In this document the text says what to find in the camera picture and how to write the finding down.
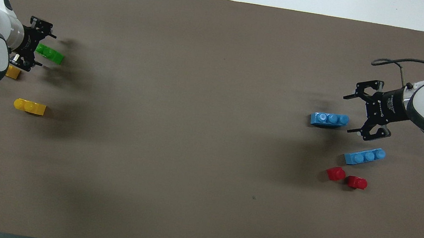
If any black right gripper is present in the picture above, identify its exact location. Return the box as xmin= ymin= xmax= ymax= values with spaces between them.
xmin=337 ymin=75 xmax=414 ymax=147

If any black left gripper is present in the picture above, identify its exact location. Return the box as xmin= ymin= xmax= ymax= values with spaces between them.
xmin=10 ymin=14 xmax=60 ymax=75

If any green two-stud block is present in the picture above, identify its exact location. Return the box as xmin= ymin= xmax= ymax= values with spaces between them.
xmin=34 ymin=42 xmax=66 ymax=66

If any blue three-stud block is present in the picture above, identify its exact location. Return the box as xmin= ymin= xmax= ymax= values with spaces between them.
xmin=342 ymin=143 xmax=387 ymax=170
xmin=309 ymin=110 xmax=350 ymax=132

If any yellow two-stud block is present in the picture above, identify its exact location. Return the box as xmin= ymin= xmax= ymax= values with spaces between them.
xmin=5 ymin=64 xmax=22 ymax=81
xmin=12 ymin=97 xmax=48 ymax=117

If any red one-stud block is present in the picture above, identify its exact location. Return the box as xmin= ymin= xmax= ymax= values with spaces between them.
xmin=325 ymin=165 xmax=348 ymax=183
xmin=346 ymin=175 xmax=369 ymax=191

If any brown table mat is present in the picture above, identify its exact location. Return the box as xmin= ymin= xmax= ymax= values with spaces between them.
xmin=0 ymin=0 xmax=424 ymax=238

